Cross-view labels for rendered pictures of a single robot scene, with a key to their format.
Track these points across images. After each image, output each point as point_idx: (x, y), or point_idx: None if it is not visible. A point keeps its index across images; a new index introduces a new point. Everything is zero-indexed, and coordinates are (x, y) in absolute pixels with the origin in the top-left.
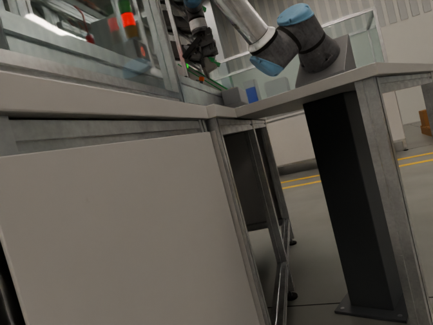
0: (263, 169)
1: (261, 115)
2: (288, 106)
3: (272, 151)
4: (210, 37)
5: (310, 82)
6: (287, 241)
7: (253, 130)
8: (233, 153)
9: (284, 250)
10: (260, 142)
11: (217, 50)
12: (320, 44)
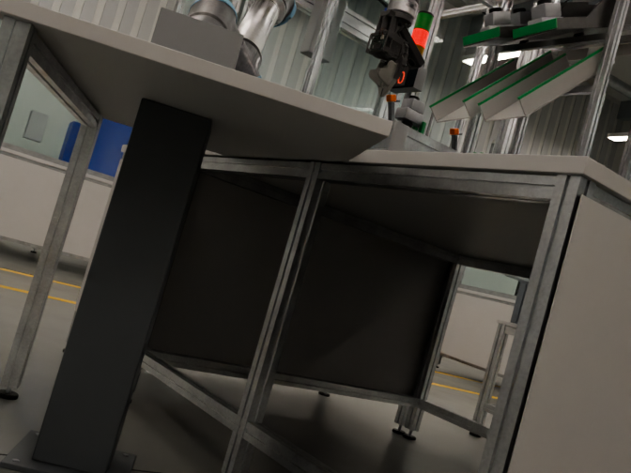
0: (285, 249)
1: (278, 153)
2: (211, 137)
3: (526, 295)
4: (378, 28)
5: None
6: (301, 459)
7: (305, 180)
8: None
9: (245, 398)
10: (584, 263)
11: (378, 45)
12: None
